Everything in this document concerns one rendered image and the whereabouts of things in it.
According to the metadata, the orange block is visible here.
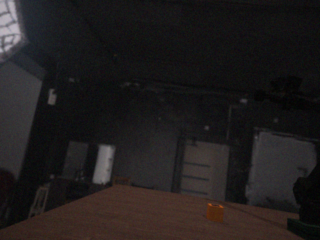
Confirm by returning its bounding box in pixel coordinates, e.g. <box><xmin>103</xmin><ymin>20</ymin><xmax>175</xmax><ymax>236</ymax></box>
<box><xmin>206</xmin><ymin>203</ymin><xmax>224</xmax><ymax>223</ymax></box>

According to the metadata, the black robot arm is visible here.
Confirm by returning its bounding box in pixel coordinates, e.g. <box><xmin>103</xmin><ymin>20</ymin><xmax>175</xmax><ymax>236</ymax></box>
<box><xmin>270</xmin><ymin>75</ymin><xmax>320</xmax><ymax>226</ymax></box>

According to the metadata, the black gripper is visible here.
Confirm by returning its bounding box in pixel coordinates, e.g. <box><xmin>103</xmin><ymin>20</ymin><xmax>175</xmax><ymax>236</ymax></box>
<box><xmin>253</xmin><ymin>88</ymin><xmax>287</xmax><ymax>104</ymax></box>

